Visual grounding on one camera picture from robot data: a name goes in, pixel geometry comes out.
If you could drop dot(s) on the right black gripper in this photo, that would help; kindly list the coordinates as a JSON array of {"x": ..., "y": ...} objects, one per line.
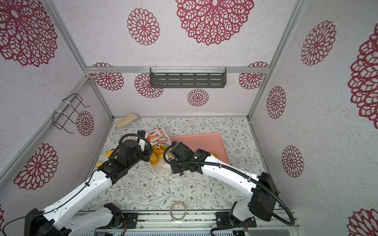
[{"x": 174, "y": 169}]

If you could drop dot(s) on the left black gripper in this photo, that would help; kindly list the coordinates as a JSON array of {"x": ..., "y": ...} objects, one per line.
[{"x": 146, "y": 150}]

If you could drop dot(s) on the white paper gift bag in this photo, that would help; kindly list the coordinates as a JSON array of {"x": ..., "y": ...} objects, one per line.
[{"x": 160, "y": 141}]

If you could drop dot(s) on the round fake bread roll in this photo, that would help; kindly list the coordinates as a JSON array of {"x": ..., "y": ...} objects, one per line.
[{"x": 214, "y": 154}]

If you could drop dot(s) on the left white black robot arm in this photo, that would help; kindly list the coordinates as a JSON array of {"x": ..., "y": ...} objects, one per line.
[{"x": 59, "y": 218}]

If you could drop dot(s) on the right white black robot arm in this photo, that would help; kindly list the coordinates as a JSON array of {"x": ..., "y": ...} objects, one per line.
[{"x": 260, "y": 190}]

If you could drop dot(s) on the fake bread in bag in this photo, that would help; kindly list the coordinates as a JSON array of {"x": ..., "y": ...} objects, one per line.
[{"x": 157, "y": 154}]

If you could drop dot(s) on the pink plastic tray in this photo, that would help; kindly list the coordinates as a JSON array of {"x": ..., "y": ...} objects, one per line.
[{"x": 210, "y": 142}]

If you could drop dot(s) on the clear tape roll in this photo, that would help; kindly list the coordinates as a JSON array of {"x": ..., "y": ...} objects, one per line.
[{"x": 178, "y": 211}]

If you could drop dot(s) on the grey slotted wall shelf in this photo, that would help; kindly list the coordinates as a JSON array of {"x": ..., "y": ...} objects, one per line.
[{"x": 188, "y": 78}]

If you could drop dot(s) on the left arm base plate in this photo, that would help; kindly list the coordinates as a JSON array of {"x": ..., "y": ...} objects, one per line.
[{"x": 122, "y": 221}]

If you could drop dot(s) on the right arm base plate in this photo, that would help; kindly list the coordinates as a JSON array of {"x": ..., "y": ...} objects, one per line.
[{"x": 225, "y": 219}]

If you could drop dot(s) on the black wire wall rack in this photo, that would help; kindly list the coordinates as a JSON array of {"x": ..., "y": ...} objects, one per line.
[{"x": 63, "y": 115}]

